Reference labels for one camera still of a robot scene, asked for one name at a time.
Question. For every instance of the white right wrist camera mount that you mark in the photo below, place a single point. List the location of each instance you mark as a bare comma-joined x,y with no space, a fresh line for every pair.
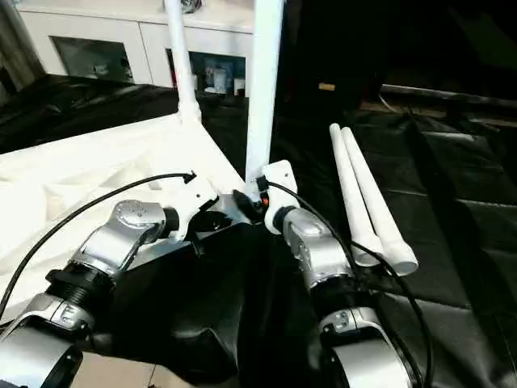
280,178

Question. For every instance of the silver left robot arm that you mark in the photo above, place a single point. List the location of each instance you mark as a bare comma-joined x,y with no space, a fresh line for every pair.
117,234

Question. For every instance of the white plastic table leg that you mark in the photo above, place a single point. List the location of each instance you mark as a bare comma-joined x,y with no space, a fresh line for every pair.
182,60
347,182
264,81
371,194

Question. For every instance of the small yellow label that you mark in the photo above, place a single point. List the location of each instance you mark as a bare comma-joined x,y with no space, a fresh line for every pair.
326,87

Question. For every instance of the red white box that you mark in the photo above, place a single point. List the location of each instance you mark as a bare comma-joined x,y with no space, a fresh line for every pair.
175,77

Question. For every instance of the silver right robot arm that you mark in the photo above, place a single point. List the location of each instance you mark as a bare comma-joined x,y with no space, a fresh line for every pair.
319,250

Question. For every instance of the black silver ornament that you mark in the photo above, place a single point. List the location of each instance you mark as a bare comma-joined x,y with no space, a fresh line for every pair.
192,4

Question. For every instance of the black shiny mat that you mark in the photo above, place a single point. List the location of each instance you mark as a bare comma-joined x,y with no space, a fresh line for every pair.
444,202

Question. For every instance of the white display cabinet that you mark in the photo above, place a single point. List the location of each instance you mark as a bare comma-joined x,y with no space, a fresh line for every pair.
113,28

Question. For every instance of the long black bar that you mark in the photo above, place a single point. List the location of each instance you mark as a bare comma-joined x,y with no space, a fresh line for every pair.
444,94

